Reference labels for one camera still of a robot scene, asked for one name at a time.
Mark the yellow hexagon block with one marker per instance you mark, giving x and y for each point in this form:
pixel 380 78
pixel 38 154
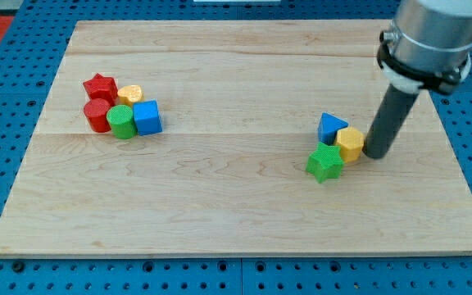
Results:
pixel 351 142

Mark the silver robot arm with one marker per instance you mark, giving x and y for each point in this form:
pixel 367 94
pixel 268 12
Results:
pixel 427 45

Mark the blue triangle block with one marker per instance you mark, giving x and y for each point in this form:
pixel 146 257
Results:
pixel 328 128

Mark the wooden board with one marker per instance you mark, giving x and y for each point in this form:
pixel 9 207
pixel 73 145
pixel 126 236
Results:
pixel 239 103

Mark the green star block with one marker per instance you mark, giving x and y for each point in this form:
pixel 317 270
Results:
pixel 325 162

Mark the blue cube block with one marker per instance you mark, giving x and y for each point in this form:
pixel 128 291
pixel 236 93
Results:
pixel 147 117

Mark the green cylinder block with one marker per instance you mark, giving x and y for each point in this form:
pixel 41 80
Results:
pixel 121 120

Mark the yellow heart block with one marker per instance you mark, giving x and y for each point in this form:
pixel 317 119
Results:
pixel 130 94

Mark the red cylinder block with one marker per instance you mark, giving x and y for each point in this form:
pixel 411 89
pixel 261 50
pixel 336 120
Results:
pixel 95 111

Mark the red star block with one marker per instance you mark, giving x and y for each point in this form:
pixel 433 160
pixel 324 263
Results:
pixel 103 87

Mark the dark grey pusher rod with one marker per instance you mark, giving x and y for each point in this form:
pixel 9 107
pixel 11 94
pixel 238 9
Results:
pixel 392 112

